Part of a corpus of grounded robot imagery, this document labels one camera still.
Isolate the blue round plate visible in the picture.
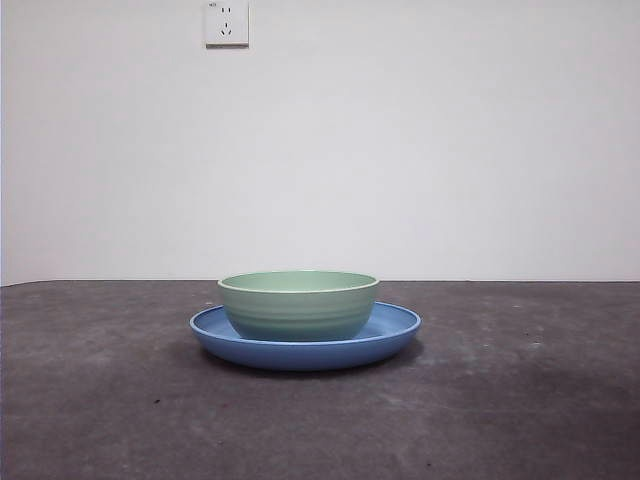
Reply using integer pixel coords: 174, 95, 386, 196
188, 299, 423, 372

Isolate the green ribbed bowl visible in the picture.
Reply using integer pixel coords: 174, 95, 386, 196
216, 270, 380, 343

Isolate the white wall socket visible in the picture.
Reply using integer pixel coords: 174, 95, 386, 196
203, 0, 250, 50

